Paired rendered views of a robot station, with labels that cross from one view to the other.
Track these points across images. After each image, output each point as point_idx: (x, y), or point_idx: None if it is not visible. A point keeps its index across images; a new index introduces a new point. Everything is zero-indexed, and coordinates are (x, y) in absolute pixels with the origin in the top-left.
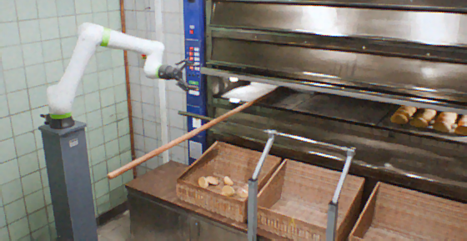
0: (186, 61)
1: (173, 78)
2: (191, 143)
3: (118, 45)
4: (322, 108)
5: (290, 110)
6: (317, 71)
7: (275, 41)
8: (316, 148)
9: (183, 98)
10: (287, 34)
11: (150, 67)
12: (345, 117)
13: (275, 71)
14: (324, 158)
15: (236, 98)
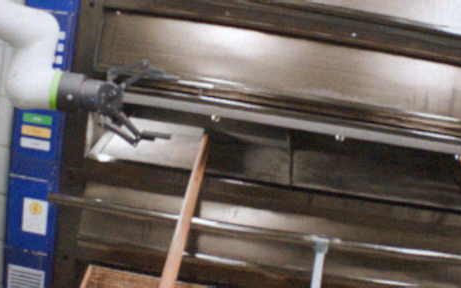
0: (146, 66)
1: (97, 110)
2: (13, 270)
3: None
4: (346, 181)
5: (294, 187)
6: (378, 100)
7: (281, 27)
8: (354, 267)
9: None
10: (313, 15)
11: (33, 80)
12: (410, 199)
13: (282, 96)
14: (369, 286)
15: (142, 160)
